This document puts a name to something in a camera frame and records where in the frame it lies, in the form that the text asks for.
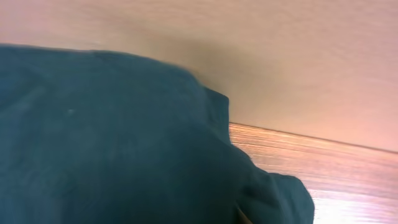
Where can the black garment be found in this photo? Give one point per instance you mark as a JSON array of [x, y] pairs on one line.
[[105, 137]]

